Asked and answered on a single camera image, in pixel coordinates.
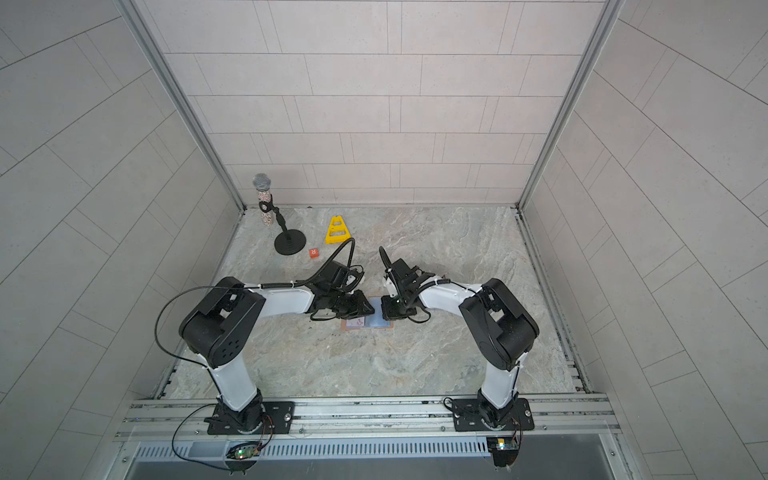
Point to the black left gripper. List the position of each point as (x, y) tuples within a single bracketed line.
[(358, 307)]

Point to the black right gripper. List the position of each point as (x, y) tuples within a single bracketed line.
[(389, 313)]

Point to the pink VIP card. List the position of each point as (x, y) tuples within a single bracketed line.
[(352, 324)]

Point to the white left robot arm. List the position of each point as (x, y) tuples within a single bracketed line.
[(218, 328)]

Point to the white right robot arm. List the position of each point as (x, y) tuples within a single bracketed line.
[(503, 330)]

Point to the yellow triangular stand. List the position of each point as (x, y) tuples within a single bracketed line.
[(337, 231)]

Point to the black round-base stand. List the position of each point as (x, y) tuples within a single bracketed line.
[(289, 241)]

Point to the glass bottle with grey cap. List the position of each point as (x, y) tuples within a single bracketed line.
[(262, 184)]

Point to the white vent grille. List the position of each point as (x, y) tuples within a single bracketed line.
[(376, 448)]

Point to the left green circuit board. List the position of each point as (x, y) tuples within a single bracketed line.
[(241, 457)]

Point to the right circuit board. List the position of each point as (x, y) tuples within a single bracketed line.
[(504, 451)]

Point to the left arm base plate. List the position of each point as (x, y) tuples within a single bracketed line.
[(262, 417)]

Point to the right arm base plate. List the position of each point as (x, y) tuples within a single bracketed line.
[(478, 414)]

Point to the aluminium mounting rail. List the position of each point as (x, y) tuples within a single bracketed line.
[(374, 417)]

